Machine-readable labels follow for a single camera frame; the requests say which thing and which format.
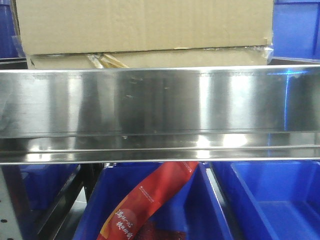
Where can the brown cardboard carton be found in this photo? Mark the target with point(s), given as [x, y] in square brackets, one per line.
[81, 34]

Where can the red printed snack bag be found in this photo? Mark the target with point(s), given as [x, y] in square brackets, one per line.
[145, 199]

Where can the blue bin with red bag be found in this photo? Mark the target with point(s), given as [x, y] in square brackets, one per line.
[193, 211]

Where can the empty blue bin lower right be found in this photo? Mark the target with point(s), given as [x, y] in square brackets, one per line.
[273, 200]

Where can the blue bin lower left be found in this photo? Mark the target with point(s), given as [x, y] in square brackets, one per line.
[43, 182]

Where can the blue bin upper left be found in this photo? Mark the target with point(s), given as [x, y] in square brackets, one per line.
[8, 48]

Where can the blue bin upper right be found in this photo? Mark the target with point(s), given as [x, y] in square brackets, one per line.
[296, 29]

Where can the stainless steel shelf rail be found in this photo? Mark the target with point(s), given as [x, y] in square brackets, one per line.
[240, 113]

